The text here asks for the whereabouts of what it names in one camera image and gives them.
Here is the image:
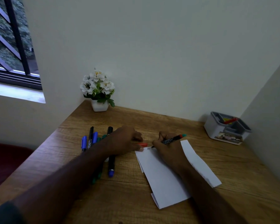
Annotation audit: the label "person's right hand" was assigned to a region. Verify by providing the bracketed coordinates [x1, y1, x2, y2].
[152, 131, 190, 171]

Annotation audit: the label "person's left hand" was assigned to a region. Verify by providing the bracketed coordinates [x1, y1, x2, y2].
[107, 125, 144, 156]

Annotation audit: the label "black marker with teal cap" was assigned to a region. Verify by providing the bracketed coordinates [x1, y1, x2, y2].
[151, 134, 187, 148]

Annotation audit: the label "white paper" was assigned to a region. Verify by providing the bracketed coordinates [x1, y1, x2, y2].
[135, 140, 222, 210]

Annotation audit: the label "person's left forearm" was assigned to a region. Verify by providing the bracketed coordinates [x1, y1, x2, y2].
[12, 138, 117, 224]

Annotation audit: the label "person's right forearm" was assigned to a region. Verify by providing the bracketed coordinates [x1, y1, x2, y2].
[177, 161, 248, 224]

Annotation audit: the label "black marker with blue cap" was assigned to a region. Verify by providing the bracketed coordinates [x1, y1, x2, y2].
[106, 126, 116, 178]

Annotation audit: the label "slim black marker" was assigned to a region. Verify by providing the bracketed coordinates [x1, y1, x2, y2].
[87, 126, 94, 149]

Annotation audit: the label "green marker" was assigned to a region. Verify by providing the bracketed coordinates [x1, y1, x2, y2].
[91, 134, 108, 185]

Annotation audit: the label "white flower pot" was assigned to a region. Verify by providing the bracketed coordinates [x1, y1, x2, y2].
[91, 99, 109, 112]

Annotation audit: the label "white and grey desk organizer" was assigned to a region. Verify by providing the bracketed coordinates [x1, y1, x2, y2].
[204, 111, 252, 145]

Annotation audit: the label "white artificial flowers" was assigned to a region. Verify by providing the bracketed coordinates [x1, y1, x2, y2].
[80, 69, 116, 108]

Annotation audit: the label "dark red chair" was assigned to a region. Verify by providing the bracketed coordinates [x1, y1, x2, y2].
[0, 142, 34, 194]

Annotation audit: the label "dark sleeve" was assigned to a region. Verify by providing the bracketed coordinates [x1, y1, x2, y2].
[0, 201, 26, 224]

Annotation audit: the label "window with dark grille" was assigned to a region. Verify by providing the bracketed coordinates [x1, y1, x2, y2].
[0, 0, 43, 91]

